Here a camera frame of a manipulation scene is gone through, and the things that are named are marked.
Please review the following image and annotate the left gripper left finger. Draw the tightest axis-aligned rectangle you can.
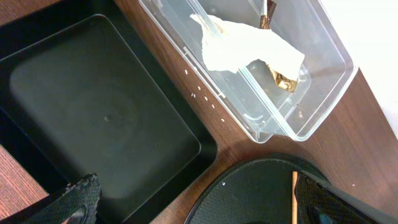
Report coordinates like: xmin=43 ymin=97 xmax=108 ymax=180
xmin=19 ymin=174 xmax=101 ymax=224

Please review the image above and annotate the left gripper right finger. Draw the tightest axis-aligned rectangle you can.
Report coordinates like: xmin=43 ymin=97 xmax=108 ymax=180
xmin=294 ymin=171 xmax=382 ymax=224

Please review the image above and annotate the wooden chopstick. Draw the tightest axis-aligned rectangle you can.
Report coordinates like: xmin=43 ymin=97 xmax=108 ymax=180
xmin=292 ymin=171 xmax=298 ymax=224

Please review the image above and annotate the gold snack wrapper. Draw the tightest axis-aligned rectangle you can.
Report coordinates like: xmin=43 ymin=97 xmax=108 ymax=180
xmin=259 ymin=0 xmax=297 ymax=93

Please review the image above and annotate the white napkin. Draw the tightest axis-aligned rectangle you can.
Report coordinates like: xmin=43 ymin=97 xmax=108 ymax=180
xmin=190 ymin=14 xmax=305 ymax=80

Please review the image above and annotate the clear plastic waste bin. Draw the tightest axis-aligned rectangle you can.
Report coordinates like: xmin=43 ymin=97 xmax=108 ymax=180
xmin=140 ymin=0 xmax=358 ymax=143

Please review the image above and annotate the round black serving tray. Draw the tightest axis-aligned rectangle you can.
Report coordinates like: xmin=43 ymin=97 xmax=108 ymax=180
xmin=183 ymin=152 xmax=398 ymax=224

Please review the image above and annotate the black rectangular tray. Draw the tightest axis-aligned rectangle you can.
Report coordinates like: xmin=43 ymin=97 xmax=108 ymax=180
xmin=1 ymin=1 xmax=217 ymax=223

